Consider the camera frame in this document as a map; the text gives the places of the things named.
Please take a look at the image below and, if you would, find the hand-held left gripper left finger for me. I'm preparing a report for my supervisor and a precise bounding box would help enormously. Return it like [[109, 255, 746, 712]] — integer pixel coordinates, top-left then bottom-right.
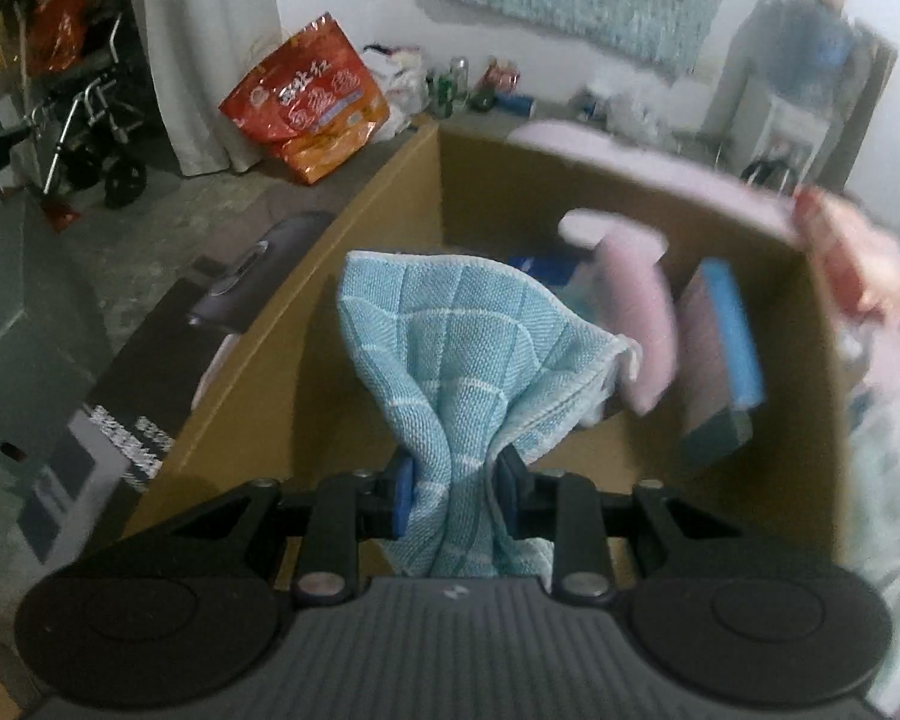
[[131, 457, 419, 607]]

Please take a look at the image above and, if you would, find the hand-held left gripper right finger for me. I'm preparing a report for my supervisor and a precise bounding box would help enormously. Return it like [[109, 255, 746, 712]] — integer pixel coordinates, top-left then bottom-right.
[[493, 446, 762, 607]]

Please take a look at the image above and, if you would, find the light blue checked towel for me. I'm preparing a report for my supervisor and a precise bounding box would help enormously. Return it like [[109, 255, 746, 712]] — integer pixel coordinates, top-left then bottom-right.
[[336, 249, 642, 578]]

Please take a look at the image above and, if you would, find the blue white wipes packet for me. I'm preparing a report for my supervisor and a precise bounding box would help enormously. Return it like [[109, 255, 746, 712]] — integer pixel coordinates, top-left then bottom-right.
[[510, 253, 595, 295]]

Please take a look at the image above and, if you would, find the brown cardboard box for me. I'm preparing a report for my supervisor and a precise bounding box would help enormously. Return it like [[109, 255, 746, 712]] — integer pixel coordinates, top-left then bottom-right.
[[120, 124, 856, 593]]

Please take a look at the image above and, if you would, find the dark suitcase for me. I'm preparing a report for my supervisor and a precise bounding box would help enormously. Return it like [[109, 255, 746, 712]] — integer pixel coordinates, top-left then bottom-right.
[[187, 210, 338, 331]]

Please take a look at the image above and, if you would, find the black box with white print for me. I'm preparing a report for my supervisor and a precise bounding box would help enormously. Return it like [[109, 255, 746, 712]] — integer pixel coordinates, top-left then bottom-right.
[[19, 277, 218, 563]]

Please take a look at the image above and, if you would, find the orange snack bag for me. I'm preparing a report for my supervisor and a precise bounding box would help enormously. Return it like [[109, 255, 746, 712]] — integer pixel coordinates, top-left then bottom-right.
[[217, 11, 392, 186]]

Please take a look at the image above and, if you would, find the small white plastic bag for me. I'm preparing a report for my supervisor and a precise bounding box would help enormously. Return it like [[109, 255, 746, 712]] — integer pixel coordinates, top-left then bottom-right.
[[360, 43, 430, 137]]

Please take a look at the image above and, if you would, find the grey storage box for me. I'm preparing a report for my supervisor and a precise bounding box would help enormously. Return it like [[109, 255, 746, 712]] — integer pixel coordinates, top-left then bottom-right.
[[0, 187, 113, 466]]

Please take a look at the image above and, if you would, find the red packet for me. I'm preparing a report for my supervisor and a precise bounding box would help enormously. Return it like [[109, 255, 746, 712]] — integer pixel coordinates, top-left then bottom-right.
[[480, 60, 524, 98]]

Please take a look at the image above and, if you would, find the pink wet wipes pack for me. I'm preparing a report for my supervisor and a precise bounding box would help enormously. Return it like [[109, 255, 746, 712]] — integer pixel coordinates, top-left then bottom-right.
[[793, 187, 900, 325]]

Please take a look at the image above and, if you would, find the white water dispenser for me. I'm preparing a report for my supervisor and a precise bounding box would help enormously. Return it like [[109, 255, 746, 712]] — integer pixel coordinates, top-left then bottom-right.
[[720, 90, 850, 190]]

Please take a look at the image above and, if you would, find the wheelchair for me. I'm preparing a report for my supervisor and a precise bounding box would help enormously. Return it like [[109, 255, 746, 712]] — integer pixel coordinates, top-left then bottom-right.
[[19, 11, 151, 211]]

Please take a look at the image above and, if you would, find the white curtain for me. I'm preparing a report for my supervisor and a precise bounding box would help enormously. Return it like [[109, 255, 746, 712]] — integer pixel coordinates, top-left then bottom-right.
[[120, 0, 280, 175]]

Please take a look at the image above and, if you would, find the blue water jug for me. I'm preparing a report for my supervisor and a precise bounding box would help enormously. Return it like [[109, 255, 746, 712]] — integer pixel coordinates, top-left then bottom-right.
[[771, 0, 865, 107]]

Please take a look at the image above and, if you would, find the orange plastic bag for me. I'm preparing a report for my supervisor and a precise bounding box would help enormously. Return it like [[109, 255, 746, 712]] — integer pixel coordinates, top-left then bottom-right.
[[30, 0, 91, 76]]

